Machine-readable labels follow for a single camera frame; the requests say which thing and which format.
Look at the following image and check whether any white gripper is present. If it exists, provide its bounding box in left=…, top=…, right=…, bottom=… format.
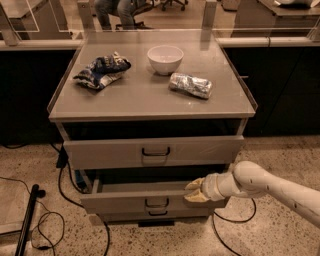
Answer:
left=184, top=172, right=240, bottom=203

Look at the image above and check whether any grey drawer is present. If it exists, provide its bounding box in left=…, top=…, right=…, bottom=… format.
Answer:
left=81, top=180, right=228, bottom=216
left=64, top=135, right=244, bottom=169
left=99, top=208, right=213, bottom=223

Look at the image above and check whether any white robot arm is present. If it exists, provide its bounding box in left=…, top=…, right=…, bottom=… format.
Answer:
left=184, top=161, right=320, bottom=228

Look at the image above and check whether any grey top drawer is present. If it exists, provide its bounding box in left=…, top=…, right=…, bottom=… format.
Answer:
left=64, top=135, right=244, bottom=169

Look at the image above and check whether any grey bottom drawer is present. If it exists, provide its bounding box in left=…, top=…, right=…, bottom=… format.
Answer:
left=99, top=208, right=213, bottom=223

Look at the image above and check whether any grey drawer cabinet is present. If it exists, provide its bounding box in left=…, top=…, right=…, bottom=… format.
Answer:
left=47, top=29, right=259, bottom=228

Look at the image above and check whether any silver foil snack bag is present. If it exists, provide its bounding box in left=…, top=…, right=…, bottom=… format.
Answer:
left=169, top=73, right=213, bottom=99

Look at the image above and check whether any white ceramic bowl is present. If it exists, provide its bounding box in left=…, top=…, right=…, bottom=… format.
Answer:
left=147, top=45, right=184, bottom=75

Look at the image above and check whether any blue white chip bag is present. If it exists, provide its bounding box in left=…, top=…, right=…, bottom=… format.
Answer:
left=74, top=52, right=131, bottom=91

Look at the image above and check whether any black pole on floor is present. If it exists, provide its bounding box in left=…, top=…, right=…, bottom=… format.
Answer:
left=15, top=184, right=45, bottom=256

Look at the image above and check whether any grey desk background right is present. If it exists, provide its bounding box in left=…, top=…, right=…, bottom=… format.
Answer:
left=231, top=0, right=320, bottom=38

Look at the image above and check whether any seated person in jeans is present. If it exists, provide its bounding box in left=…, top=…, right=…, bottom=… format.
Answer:
left=94, top=0, right=146, bottom=30

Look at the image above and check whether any black cable right floor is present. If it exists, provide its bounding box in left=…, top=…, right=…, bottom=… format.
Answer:
left=211, top=197, right=258, bottom=256

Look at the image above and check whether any black cable floor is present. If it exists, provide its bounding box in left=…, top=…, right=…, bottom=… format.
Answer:
left=49, top=143, right=112, bottom=256
left=211, top=197, right=258, bottom=256

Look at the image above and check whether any black cable left floor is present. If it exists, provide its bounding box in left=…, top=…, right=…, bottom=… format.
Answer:
left=49, top=143, right=112, bottom=256

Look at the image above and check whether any white horizontal rail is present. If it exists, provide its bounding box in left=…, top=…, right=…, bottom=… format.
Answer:
left=0, top=36, right=320, bottom=52

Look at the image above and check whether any thin black cable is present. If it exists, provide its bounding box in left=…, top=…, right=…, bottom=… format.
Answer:
left=0, top=175, right=66, bottom=251

